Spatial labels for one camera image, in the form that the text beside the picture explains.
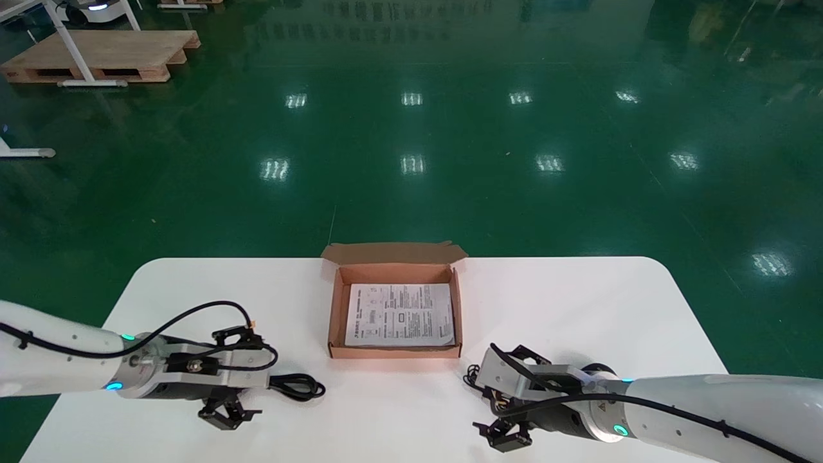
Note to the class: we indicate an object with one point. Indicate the white desk frame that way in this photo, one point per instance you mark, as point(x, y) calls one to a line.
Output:
point(90, 83)

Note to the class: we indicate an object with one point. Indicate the open brown cardboard box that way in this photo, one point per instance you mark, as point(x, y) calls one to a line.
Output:
point(392, 254)

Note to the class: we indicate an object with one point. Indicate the white desk foot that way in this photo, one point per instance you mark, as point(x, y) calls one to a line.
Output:
point(26, 153)

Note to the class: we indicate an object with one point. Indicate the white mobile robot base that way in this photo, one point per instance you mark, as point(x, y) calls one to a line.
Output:
point(96, 9)

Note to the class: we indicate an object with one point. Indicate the white printed instruction sheet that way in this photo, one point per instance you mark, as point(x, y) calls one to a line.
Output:
point(398, 315)

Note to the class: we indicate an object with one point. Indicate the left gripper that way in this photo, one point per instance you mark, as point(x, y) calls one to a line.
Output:
point(193, 379)

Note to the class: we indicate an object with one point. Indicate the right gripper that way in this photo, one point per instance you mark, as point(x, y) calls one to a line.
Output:
point(566, 411)

